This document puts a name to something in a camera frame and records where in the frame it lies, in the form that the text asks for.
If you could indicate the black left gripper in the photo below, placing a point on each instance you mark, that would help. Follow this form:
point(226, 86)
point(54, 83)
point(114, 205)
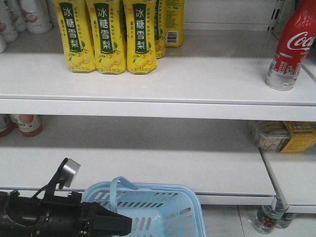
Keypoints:
point(69, 217)

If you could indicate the light blue plastic basket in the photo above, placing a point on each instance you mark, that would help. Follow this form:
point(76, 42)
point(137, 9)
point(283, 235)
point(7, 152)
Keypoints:
point(157, 210)

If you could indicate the red coca cola aluminium bottle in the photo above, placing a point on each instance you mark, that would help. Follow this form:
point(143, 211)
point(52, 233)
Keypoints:
point(293, 47)

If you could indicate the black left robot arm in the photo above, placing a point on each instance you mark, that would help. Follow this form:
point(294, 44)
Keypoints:
point(19, 214)

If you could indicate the orange C100 juice bottle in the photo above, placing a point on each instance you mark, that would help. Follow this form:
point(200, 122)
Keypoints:
point(28, 125)

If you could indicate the white metal shelf unit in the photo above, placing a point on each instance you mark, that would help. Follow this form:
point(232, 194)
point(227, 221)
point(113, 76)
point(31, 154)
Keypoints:
point(187, 122)

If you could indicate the clear water bottle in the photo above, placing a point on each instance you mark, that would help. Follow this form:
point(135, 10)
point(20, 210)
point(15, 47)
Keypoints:
point(266, 218)

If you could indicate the clear cookie box yellow label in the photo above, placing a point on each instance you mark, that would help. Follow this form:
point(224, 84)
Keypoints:
point(283, 136)

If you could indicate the yellow pear drink bottle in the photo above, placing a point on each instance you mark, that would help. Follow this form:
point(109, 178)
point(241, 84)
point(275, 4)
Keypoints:
point(141, 55)
point(76, 33)
point(109, 36)

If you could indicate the white peach drink bottle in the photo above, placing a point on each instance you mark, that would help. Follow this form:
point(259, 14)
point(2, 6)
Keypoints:
point(7, 27)
point(36, 15)

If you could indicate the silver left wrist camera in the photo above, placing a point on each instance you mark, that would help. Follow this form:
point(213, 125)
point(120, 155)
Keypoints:
point(65, 174)

